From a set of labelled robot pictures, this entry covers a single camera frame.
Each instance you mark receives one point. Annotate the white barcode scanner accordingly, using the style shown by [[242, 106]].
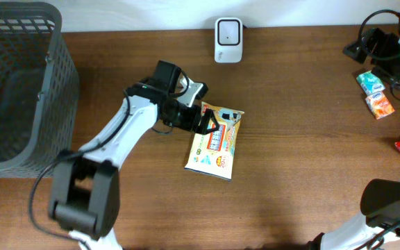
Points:
[[228, 40]]

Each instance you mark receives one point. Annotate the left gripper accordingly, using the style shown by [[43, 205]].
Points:
[[197, 119]]

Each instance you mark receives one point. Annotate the orange tissue pack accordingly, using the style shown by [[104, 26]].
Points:
[[379, 105]]

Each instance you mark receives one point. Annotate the yellow snack bag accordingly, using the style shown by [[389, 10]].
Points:
[[213, 154]]

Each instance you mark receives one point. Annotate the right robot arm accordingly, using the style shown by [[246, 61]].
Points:
[[378, 221]]

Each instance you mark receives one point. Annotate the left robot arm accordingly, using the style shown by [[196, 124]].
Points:
[[85, 188]]

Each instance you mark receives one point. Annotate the green tissue pack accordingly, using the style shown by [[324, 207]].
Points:
[[370, 83]]

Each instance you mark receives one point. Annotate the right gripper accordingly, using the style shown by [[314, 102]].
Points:
[[389, 42]]

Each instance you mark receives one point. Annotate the dark grey plastic basket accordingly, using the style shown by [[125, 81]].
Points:
[[39, 88]]

